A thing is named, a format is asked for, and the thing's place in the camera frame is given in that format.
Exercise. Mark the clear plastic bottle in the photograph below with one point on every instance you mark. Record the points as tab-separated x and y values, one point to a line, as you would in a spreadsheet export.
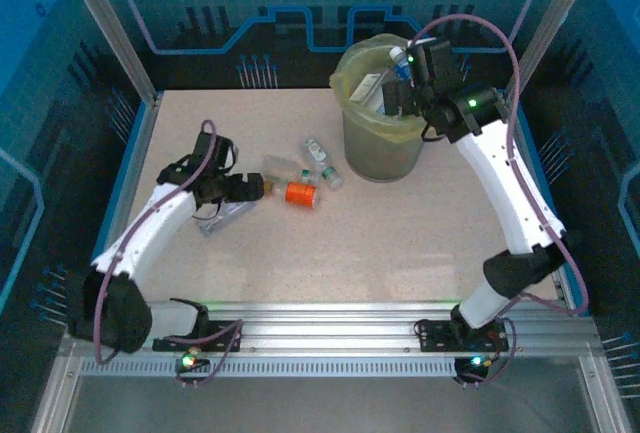
235	210

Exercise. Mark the clear bottle with green cap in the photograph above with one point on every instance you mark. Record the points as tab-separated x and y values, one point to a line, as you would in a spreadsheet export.
282	168

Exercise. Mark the orange label bottle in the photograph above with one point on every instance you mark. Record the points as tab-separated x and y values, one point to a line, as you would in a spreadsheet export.
300	194

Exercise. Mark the green white label bottle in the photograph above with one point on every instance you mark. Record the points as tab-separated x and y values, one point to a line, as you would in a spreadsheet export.
316	151

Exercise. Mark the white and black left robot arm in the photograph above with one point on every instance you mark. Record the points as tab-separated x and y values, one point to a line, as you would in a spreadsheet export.
145	233

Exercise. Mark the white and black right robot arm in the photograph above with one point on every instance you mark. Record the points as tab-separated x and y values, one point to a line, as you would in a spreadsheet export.
505	188

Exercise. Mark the yellow plastic bin liner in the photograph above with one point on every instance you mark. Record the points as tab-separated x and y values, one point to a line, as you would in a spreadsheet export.
350	60

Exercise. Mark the left controller board with LED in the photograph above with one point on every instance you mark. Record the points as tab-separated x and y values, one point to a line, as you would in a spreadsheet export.
187	362

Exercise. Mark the controller board with led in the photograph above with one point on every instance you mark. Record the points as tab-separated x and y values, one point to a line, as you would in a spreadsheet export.
187	362
475	362

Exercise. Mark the metal base panel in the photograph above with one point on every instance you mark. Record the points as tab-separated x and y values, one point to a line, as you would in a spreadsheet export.
325	403

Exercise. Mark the right controller board with LED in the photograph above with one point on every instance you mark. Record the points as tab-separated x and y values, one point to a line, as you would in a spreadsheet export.
475	362

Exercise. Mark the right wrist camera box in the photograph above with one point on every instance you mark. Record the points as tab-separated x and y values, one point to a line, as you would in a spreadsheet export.
425	44

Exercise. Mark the aluminium table side rail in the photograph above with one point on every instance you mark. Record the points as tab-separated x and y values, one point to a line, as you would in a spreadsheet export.
145	128
530	163

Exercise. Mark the aluminium frame post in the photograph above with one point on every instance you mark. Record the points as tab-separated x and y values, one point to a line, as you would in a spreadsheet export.
114	28
546	28

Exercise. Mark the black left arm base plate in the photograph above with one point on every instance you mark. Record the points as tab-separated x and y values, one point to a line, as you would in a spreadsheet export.
222	330

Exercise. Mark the aluminium mounting rail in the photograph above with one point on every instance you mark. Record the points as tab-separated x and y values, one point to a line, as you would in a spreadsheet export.
325	325

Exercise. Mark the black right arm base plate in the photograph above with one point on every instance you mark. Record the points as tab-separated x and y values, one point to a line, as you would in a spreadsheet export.
435	338

